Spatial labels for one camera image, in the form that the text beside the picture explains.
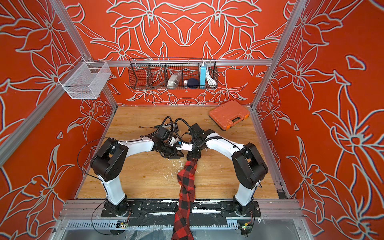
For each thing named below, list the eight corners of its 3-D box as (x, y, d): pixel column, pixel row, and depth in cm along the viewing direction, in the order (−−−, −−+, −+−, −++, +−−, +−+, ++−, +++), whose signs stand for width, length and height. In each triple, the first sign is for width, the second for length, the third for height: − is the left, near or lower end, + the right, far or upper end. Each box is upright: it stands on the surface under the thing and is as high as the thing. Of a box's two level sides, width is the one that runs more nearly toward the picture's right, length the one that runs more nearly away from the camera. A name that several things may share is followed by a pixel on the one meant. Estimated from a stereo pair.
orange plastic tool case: (224, 132, 105) (225, 128, 101) (207, 116, 115) (208, 111, 111) (249, 116, 114) (251, 111, 110) (231, 102, 125) (233, 97, 121)
